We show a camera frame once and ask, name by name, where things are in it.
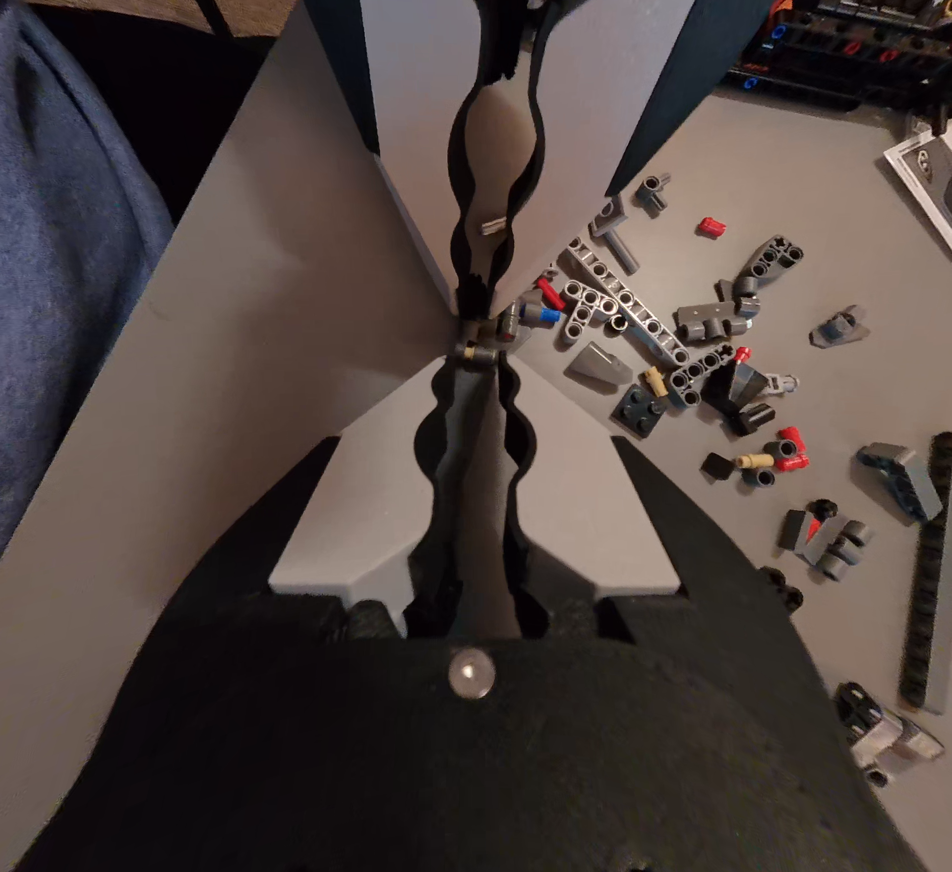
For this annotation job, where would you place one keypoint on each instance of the long dark grey lego plate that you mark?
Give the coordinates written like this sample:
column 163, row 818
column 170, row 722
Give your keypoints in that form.
column 926, row 574

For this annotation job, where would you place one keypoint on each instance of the light grey lego axle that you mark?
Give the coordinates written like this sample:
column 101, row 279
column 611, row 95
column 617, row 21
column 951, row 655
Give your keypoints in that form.
column 492, row 225

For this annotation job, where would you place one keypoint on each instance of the dark grey lego hinge plate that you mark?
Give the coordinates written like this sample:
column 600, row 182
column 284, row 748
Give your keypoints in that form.
column 714, row 325

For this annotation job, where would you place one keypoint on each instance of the tan lego connector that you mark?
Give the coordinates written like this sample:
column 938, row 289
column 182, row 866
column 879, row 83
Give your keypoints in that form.
column 755, row 463

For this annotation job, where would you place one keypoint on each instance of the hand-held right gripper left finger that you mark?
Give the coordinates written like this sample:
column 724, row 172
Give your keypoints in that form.
column 349, row 515

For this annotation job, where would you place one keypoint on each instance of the light grey lego pin connector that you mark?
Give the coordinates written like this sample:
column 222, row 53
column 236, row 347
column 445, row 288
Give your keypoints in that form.
column 785, row 383

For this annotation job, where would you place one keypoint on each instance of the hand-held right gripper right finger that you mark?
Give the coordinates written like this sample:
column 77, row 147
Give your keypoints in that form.
column 595, row 515

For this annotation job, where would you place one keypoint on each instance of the lego car chassis assembly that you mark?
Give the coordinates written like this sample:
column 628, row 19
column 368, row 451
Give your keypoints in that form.
column 855, row 2

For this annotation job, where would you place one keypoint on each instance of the black square lego plate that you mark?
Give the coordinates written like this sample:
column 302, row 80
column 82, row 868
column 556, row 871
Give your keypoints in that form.
column 639, row 407

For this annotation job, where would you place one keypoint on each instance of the shiny grey curved lego piece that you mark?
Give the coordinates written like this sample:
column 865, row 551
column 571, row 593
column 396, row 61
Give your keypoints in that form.
column 839, row 328

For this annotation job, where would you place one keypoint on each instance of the dark grey lego connector block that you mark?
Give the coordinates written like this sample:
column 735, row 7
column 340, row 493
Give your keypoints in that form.
column 877, row 734

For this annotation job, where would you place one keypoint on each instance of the small black lego tile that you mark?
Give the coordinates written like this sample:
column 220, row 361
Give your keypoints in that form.
column 718, row 467

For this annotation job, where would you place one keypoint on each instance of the long red lego pin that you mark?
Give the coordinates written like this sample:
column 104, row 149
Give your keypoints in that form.
column 550, row 292

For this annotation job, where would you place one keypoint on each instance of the light grey T-shaped lego beam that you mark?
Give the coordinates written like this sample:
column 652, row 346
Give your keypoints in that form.
column 591, row 307

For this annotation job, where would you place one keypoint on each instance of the black three-hole lego beam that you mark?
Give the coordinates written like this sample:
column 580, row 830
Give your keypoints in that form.
column 773, row 578
column 792, row 597

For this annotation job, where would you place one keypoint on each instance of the grey curved lego slope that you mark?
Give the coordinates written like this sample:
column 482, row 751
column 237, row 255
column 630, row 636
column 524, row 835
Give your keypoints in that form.
column 599, row 366

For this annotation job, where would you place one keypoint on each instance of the sticker sheet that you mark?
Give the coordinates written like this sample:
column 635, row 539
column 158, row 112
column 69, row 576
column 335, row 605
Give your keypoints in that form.
column 926, row 180

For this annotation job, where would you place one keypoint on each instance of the long light grey lego beam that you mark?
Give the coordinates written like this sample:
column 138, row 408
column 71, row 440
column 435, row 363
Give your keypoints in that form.
column 632, row 307

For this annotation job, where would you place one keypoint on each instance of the dark grey cross-hole lego beam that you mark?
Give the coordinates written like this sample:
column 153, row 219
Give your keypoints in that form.
column 770, row 262

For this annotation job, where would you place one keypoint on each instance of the light grey angled lego beam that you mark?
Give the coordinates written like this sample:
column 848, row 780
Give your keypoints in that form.
column 699, row 370

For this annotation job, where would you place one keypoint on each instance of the long dark grey lego beam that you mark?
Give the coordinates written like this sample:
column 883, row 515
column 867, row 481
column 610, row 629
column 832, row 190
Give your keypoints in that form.
column 465, row 441

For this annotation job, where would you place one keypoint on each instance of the black lego cylinder connector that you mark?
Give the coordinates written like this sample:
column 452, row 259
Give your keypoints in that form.
column 755, row 418

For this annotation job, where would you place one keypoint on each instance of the large black lego slope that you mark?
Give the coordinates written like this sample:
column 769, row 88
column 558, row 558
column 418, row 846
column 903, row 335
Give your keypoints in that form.
column 736, row 385

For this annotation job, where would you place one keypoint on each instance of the short red lego pin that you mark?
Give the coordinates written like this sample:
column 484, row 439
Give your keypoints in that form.
column 712, row 226

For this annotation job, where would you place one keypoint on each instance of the dark grey lego wedge panel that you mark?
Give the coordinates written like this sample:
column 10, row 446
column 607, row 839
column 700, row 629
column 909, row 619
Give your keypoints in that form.
column 896, row 478

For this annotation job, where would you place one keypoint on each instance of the red lego elbow connector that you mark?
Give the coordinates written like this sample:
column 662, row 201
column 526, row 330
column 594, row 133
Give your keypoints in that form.
column 790, row 448

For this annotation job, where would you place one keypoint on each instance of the grey square lego plate bar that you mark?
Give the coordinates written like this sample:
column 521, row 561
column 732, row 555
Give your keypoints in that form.
column 613, row 225

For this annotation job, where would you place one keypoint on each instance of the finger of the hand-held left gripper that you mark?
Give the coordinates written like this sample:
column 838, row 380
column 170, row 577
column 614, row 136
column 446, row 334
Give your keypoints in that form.
column 610, row 106
column 416, row 69

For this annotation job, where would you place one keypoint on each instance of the grey lego connector blue pin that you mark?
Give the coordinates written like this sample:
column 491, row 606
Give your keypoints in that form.
column 532, row 310

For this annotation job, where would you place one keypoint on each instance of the dark grey lego hinge piece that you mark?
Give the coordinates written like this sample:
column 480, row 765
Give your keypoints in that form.
column 829, row 541

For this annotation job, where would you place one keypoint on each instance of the dark grey lego pin connector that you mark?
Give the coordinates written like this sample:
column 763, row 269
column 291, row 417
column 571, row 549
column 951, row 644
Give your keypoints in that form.
column 653, row 189

